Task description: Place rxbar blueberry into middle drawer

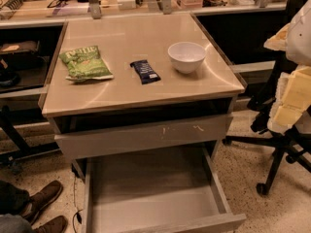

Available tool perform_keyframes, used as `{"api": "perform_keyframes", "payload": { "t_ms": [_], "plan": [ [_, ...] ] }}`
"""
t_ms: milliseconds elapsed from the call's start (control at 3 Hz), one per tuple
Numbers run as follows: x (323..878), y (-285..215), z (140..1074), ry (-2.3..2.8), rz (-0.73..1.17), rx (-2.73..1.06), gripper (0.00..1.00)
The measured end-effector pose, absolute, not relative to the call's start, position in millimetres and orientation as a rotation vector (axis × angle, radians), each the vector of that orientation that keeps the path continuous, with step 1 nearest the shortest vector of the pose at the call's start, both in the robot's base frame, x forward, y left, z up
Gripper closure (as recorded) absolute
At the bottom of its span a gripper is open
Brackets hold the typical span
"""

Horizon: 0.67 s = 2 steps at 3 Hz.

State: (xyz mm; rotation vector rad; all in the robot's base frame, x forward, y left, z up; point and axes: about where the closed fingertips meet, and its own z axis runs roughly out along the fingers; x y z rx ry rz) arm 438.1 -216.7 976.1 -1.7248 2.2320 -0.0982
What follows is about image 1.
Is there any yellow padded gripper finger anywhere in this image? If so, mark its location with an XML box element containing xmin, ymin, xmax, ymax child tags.
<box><xmin>263</xmin><ymin>24</ymin><xmax>290</xmax><ymax>51</ymax></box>
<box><xmin>267</xmin><ymin>65</ymin><xmax>311</xmax><ymax>134</ymax></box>

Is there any dark blue rxbar wrapper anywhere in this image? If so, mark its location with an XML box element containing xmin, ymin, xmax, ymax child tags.
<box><xmin>130</xmin><ymin>59</ymin><xmax>161</xmax><ymax>84</ymax></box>

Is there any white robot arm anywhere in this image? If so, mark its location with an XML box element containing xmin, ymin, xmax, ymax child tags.
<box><xmin>264</xmin><ymin>0</ymin><xmax>311</xmax><ymax>134</ymax></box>

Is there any grey drawer cabinet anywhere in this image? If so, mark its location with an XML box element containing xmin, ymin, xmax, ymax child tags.
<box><xmin>42</xmin><ymin>14</ymin><xmax>245</xmax><ymax>233</ymax></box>

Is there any open grey middle drawer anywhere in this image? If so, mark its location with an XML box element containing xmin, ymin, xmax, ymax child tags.
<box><xmin>82</xmin><ymin>146</ymin><xmax>246</xmax><ymax>233</ymax></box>

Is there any grey top drawer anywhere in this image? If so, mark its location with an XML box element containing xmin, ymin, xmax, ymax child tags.
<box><xmin>55</xmin><ymin>114</ymin><xmax>232</xmax><ymax>160</ymax></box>

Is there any black office chair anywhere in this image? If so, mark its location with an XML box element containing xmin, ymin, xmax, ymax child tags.
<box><xmin>222</xmin><ymin>0</ymin><xmax>311</xmax><ymax>196</ymax></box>

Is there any white ceramic bowl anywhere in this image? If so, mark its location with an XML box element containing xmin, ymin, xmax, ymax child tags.
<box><xmin>167</xmin><ymin>42</ymin><xmax>206</xmax><ymax>74</ymax></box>

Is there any green chip bag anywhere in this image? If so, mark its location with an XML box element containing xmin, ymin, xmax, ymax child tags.
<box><xmin>59</xmin><ymin>46</ymin><xmax>114</xmax><ymax>82</ymax></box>

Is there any brown shoe lower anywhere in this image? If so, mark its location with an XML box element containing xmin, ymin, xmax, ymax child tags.
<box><xmin>34</xmin><ymin>216</ymin><xmax>68</xmax><ymax>233</ymax></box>

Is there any brown shoe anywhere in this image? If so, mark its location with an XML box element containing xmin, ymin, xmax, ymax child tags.
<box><xmin>34</xmin><ymin>216</ymin><xmax>68</xmax><ymax>233</ymax></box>
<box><xmin>20</xmin><ymin>181</ymin><xmax>63</xmax><ymax>224</ymax></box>

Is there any brown shoe upper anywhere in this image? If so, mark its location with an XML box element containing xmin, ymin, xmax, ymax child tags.
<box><xmin>20</xmin><ymin>181</ymin><xmax>63</xmax><ymax>224</ymax></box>

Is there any black floor cable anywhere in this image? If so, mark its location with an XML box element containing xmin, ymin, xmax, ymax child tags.
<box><xmin>71</xmin><ymin>178</ymin><xmax>84</xmax><ymax>233</ymax></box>

